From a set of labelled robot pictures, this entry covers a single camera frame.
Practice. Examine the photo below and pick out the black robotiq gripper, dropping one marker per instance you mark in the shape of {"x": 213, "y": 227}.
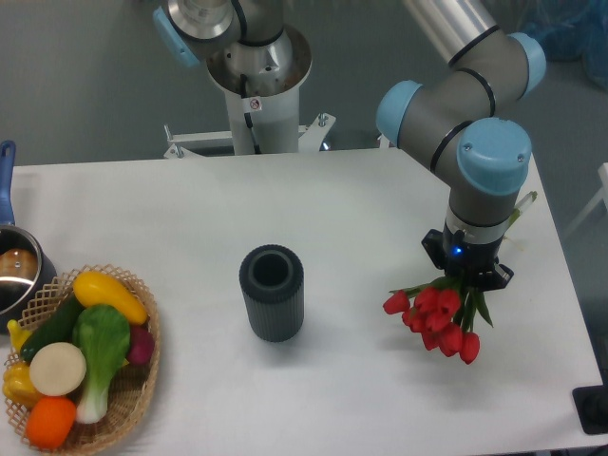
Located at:
{"x": 476, "y": 264}

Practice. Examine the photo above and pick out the red tulip bouquet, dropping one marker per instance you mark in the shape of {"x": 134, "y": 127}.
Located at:
{"x": 443, "y": 310}

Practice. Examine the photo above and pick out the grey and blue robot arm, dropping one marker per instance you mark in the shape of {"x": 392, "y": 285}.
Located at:
{"x": 453, "y": 129}

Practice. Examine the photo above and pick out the dark grey ribbed vase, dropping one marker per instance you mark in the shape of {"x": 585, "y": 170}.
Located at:
{"x": 271, "y": 278}

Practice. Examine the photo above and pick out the black device at table edge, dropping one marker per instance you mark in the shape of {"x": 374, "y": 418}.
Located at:
{"x": 591, "y": 406}

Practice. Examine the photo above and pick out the blue plastic bag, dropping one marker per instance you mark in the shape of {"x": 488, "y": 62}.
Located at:
{"x": 570, "y": 31}

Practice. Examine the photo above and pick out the purple red radish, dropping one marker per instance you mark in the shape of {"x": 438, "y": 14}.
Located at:
{"x": 142, "y": 346}

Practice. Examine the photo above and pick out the green bok choy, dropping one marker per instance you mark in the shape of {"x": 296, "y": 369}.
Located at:
{"x": 103, "y": 336}

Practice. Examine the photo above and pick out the yellow squash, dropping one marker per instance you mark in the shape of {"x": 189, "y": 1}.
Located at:
{"x": 95, "y": 288}

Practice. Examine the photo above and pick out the dark green cucumber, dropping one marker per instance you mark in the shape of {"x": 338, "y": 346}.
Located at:
{"x": 57, "y": 328}

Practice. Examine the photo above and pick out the round white radish slice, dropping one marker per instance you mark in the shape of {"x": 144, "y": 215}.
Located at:
{"x": 57, "y": 369}

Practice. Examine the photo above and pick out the orange fruit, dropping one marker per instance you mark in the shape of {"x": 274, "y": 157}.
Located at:
{"x": 50, "y": 422}

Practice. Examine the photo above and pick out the yellow banana piece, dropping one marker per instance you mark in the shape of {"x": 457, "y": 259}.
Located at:
{"x": 18, "y": 335}

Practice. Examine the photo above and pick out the yellow bell pepper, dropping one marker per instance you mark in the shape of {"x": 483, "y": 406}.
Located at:
{"x": 18, "y": 387}

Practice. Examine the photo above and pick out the white frame at right edge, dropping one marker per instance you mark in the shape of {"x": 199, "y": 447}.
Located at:
{"x": 599, "y": 197}

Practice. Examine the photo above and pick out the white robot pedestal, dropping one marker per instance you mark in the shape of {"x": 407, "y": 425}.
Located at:
{"x": 261, "y": 88}

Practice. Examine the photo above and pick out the blue handled saucepan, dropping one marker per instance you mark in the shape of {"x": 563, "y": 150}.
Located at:
{"x": 25, "y": 267}

